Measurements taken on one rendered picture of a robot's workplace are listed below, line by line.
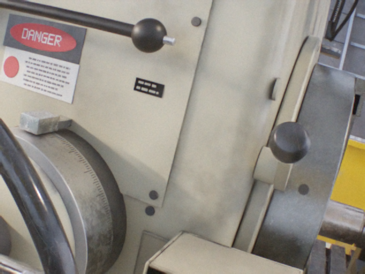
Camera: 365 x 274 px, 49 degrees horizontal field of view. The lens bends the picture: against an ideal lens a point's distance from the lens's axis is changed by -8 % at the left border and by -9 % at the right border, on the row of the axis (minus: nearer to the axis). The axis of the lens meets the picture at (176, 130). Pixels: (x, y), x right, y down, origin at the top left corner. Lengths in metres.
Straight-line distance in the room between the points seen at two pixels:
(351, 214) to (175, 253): 0.48
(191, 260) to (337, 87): 0.39
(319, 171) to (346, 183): 2.35
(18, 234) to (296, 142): 0.30
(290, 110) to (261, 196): 0.12
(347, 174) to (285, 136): 2.53
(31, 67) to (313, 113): 0.40
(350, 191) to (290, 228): 2.38
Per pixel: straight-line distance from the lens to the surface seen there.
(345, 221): 0.84
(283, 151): 0.41
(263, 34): 0.46
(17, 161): 0.30
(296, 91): 0.60
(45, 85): 0.56
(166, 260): 0.43
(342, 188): 2.95
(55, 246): 0.29
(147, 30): 0.42
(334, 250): 1.60
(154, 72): 0.49
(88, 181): 0.47
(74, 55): 0.54
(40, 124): 0.48
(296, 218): 0.59
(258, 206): 0.54
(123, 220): 0.53
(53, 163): 0.45
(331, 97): 0.67
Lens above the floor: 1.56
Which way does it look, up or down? 11 degrees down
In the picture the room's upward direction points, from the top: 14 degrees clockwise
